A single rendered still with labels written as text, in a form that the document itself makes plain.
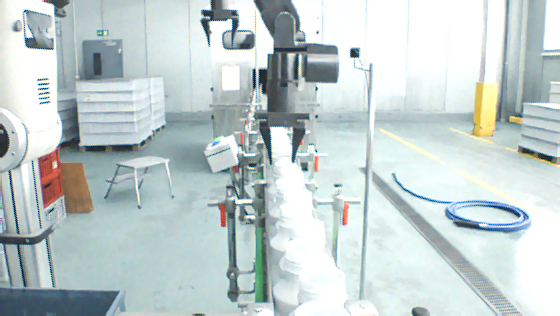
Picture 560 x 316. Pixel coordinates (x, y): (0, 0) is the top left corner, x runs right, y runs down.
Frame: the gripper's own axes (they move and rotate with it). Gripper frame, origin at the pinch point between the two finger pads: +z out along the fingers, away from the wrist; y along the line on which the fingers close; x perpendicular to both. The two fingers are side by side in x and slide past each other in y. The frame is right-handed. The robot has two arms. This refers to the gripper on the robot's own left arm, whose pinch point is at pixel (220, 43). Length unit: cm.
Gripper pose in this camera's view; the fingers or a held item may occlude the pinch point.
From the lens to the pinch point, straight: 124.9
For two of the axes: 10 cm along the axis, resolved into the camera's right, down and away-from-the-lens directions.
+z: 0.0, 9.8, 2.0
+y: -10.0, 0.0, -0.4
